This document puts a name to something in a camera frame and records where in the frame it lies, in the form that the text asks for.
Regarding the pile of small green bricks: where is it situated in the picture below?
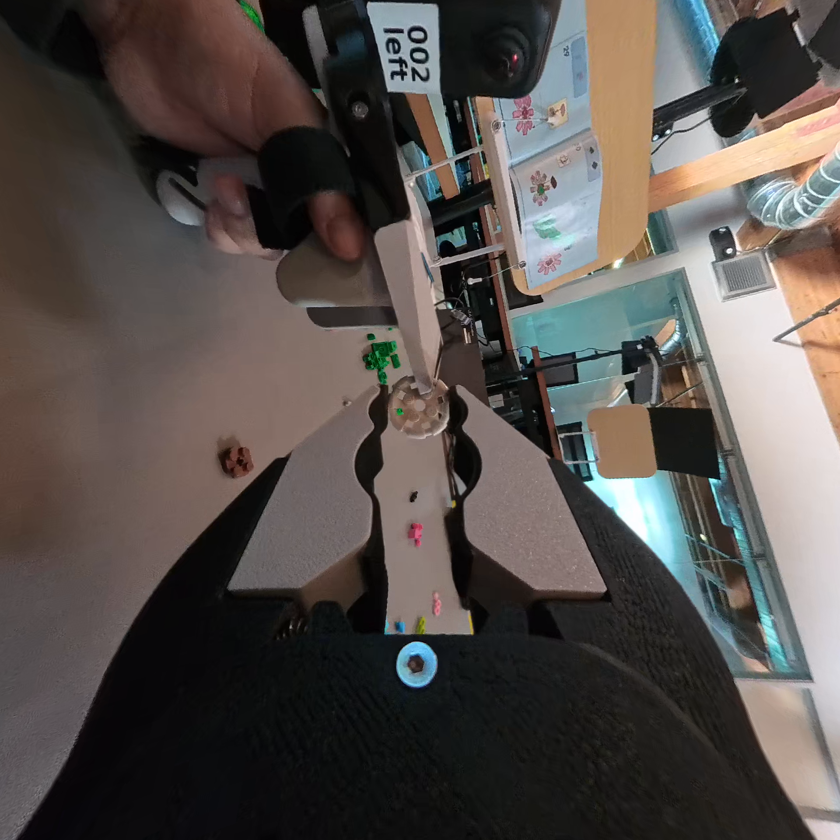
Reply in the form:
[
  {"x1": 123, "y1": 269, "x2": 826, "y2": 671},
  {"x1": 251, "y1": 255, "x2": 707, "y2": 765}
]
[{"x1": 362, "y1": 333, "x2": 401, "y2": 387}]

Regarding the tan black hanging sign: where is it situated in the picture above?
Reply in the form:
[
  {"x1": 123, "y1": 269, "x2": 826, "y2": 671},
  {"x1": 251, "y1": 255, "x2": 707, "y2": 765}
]
[{"x1": 587, "y1": 403, "x2": 723, "y2": 480}]

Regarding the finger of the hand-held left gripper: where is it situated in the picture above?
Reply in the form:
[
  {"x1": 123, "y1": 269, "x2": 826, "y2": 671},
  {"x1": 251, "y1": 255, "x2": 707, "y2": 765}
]
[{"x1": 374, "y1": 218, "x2": 444, "y2": 398}]

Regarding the silver spiral air duct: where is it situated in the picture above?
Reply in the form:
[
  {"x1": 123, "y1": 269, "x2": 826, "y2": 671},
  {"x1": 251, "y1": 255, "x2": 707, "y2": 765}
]
[
  {"x1": 748, "y1": 141, "x2": 840, "y2": 231},
  {"x1": 676, "y1": 0, "x2": 723, "y2": 86}
]

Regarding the metal ceiling rod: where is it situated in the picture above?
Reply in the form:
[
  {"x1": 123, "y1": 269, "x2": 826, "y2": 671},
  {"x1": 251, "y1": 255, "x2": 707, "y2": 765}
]
[{"x1": 773, "y1": 298, "x2": 840, "y2": 345}]

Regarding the beige round wheel brick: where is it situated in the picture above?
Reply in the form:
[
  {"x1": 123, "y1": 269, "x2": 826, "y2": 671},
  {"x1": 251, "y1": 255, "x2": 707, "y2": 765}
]
[{"x1": 387, "y1": 375, "x2": 450, "y2": 439}]

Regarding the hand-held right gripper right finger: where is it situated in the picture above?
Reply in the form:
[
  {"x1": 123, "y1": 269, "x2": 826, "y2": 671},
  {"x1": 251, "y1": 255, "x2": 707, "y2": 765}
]
[{"x1": 448, "y1": 385, "x2": 608, "y2": 616}]

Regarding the black fuzzy mounted device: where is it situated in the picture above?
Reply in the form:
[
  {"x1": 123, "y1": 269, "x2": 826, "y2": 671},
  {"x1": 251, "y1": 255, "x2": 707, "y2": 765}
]
[{"x1": 709, "y1": 10, "x2": 828, "y2": 139}]

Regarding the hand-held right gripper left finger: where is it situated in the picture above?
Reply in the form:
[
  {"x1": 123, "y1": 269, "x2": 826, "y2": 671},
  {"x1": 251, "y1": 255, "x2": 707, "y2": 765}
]
[{"x1": 226, "y1": 385, "x2": 388, "y2": 616}]

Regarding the wall vent grille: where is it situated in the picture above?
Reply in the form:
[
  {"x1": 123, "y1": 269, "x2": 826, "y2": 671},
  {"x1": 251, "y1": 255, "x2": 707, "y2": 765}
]
[{"x1": 712, "y1": 252, "x2": 778, "y2": 301}]

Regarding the grey desk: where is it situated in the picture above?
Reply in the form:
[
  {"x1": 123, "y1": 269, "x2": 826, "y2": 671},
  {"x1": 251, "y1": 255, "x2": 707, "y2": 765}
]
[{"x1": 0, "y1": 20, "x2": 490, "y2": 840}]

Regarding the person's left hand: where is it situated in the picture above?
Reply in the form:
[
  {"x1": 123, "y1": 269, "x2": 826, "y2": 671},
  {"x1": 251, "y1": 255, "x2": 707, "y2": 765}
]
[{"x1": 79, "y1": 0, "x2": 370, "y2": 262}]

